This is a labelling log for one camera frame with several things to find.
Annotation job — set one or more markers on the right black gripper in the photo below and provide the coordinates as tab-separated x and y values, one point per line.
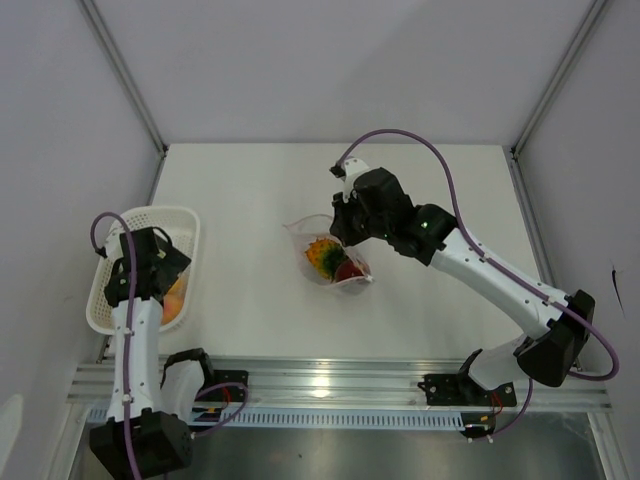
340	228

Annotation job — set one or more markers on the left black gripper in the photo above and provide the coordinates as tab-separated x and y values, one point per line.
173	262

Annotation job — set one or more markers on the orange toy peach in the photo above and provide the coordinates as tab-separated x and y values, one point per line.
173	302

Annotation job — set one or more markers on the red toy apple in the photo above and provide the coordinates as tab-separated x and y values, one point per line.
347	270

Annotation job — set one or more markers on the orange toy pineapple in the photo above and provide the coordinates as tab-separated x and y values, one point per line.
325	255

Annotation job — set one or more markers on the clear zip top bag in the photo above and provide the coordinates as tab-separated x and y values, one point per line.
303	232

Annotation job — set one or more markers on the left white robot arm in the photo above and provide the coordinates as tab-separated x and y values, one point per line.
146	433

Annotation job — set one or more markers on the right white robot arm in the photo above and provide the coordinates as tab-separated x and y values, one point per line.
551	339

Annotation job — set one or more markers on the white perforated plastic basket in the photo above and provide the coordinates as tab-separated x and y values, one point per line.
182	226

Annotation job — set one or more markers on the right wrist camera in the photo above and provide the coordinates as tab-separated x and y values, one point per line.
347	171

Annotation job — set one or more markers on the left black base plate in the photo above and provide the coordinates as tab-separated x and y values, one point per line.
234	386

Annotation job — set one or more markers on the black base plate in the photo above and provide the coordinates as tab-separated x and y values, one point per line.
234	386
456	390

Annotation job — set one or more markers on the aluminium mounting rail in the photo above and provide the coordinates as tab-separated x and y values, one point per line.
345	384

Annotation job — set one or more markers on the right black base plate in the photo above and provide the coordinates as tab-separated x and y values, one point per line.
456	390

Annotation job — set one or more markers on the white slotted cable duct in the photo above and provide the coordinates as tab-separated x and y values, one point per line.
411	420

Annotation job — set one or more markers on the left aluminium frame post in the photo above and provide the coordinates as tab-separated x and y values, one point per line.
119	67

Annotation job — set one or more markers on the aluminium frame post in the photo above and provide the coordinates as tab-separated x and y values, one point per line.
119	67
569	59

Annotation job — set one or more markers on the right aluminium frame post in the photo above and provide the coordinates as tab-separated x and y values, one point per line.
569	59

